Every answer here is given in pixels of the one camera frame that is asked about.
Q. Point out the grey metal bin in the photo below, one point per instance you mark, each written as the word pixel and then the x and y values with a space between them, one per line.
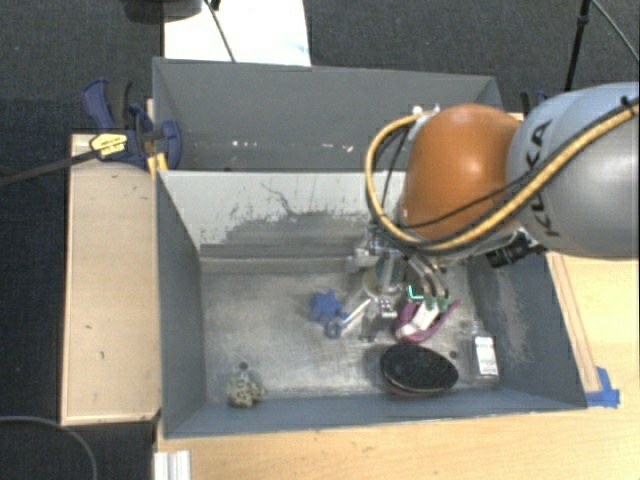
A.
pixel 280 318

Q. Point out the clear glass bottle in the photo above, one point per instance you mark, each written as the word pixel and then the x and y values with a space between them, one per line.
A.
pixel 484 357

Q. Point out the blue plastic toy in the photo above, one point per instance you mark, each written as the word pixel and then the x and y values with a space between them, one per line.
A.
pixel 325 307

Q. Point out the dark round bowl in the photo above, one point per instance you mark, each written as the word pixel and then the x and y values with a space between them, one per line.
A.
pixel 419 371

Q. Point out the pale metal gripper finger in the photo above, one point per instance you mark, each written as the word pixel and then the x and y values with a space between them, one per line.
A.
pixel 356 314
pixel 374 322

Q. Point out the black cylinder on white bracket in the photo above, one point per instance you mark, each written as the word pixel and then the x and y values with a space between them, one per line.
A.
pixel 509 254

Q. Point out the pale wood board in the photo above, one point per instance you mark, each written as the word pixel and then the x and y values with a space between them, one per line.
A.
pixel 110 288

